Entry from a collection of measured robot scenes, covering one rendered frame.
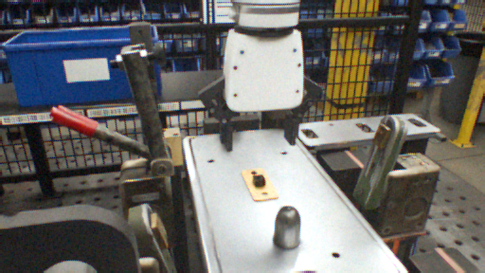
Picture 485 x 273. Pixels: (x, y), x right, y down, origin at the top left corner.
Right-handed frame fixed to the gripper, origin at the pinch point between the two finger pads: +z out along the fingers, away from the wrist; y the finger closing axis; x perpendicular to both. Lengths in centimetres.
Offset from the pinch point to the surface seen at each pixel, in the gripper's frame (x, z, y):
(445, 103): 215, 88, 234
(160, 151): -1.6, -0.2, -13.8
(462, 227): 15, 37, 59
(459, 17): 182, 10, 196
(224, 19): 55, -9, 5
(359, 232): -13.3, 7.8, 9.7
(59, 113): -0.8, -6.1, -25.4
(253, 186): -0.4, 7.6, -0.8
